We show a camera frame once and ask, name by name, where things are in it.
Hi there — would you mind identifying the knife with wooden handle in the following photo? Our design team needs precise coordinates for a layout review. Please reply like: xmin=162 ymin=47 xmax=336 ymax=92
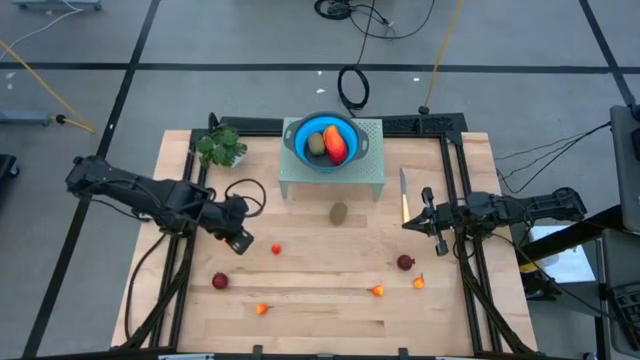
xmin=399 ymin=167 xmax=412 ymax=225

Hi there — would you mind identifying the grey desk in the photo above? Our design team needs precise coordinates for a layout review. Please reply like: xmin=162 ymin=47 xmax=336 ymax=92
xmin=597 ymin=227 xmax=640 ymax=359

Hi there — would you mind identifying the orange red mango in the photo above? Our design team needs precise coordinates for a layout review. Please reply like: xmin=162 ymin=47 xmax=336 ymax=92
xmin=322 ymin=124 xmax=350 ymax=166

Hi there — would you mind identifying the grey stand base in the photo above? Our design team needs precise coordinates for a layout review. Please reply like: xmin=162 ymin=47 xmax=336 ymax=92
xmin=0 ymin=110 xmax=51 ymax=127
xmin=12 ymin=0 xmax=104 ymax=12

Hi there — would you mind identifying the mint green perforated shelf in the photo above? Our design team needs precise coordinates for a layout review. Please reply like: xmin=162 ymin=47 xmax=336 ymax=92
xmin=278 ymin=118 xmax=387 ymax=202

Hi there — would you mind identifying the tangled black cable bundle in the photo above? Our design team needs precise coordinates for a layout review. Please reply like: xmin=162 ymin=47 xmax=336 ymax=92
xmin=313 ymin=0 xmax=437 ymax=41

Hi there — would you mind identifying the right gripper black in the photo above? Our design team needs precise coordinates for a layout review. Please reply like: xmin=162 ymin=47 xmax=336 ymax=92
xmin=402 ymin=187 xmax=460 ymax=257

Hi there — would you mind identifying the black keyboard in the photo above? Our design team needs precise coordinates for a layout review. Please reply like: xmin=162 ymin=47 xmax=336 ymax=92
xmin=610 ymin=280 xmax=640 ymax=326

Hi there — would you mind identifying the hanging yellow cable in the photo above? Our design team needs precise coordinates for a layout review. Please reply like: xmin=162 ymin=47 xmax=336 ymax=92
xmin=418 ymin=0 xmax=466 ymax=116

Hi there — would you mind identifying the black floor object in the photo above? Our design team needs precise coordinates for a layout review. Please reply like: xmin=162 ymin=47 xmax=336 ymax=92
xmin=0 ymin=153 xmax=21 ymax=182

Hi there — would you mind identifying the white floor cable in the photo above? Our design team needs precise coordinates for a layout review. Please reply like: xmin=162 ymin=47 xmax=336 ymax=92
xmin=0 ymin=7 xmax=86 ymax=49

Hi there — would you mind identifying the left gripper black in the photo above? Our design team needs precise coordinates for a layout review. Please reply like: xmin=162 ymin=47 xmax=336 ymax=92
xmin=199 ymin=193 xmax=256 ymax=256

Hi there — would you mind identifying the brown kiwi fruit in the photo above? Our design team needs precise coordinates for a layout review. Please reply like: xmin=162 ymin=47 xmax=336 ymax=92
xmin=328 ymin=201 xmax=349 ymax=226
xmin=307 ymin=132 xmax=327 ymax=157

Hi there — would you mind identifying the yellow floor cable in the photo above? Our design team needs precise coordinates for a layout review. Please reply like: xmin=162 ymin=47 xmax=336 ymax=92
xmin=0 ymin=39 xmax=97 ymax=134

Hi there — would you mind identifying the black metal table frame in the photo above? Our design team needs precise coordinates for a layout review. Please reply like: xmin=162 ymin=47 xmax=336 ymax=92
xmin=119 ymin=112 xmax=539 ymax=360

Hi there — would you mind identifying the coiled black cable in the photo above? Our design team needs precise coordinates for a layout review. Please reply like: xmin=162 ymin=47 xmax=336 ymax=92
xmin=337 ymin=0 xmax=374 ymax=113

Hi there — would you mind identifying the grey monitor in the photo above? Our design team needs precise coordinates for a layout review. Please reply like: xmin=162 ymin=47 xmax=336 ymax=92
xmin=609 ymin=103 xmax=640 ymax=236

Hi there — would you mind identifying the blue grey collapsible bowl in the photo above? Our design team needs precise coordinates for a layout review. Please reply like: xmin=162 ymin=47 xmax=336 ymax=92
xmin=282 ymin=111 xmax=370 ymax=175

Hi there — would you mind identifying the green potted plant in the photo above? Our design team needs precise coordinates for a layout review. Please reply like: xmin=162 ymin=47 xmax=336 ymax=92
xmin=193 ymin=123 xmax=249 ymax=170

